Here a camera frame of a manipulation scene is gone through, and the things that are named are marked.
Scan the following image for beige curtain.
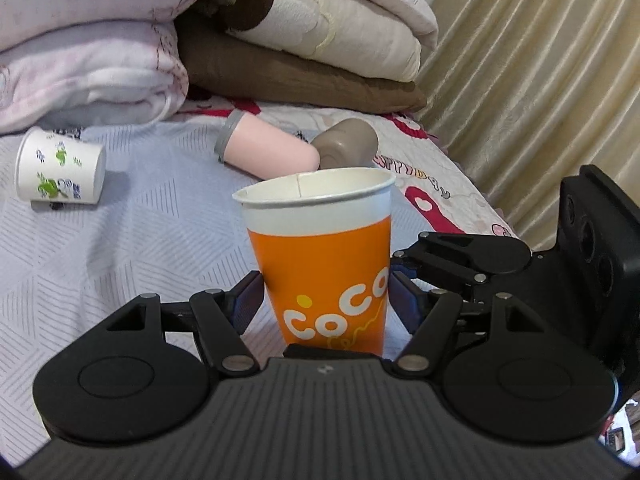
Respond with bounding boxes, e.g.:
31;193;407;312
414;0;640;252

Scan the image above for orange paper cup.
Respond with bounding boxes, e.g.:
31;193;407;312
232;166;396;359

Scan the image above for cream folded quilt brown patches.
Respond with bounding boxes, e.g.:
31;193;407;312
192;0;440;84

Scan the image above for brown cup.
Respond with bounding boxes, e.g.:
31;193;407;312
310;117;380;171

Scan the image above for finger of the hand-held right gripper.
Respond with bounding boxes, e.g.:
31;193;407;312
391;231;489;290

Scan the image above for pale grey striped bedsheet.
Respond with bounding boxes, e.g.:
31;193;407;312
0;119;417;463

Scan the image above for brown pillow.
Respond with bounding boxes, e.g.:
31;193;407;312
177;12;429;114

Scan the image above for white blanket red hearts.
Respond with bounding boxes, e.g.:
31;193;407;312
175;92;524;242

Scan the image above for white paper cup green print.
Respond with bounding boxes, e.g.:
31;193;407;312
14;126;107;207

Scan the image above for pink white folded quilt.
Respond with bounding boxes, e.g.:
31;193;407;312
0;0;237;136

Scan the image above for pink cup grey rim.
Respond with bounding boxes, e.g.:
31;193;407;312
214;109;321;181

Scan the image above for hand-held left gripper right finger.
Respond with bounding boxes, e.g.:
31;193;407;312
389;271;547;377

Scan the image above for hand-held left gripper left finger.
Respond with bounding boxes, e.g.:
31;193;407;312
106;270;267;377

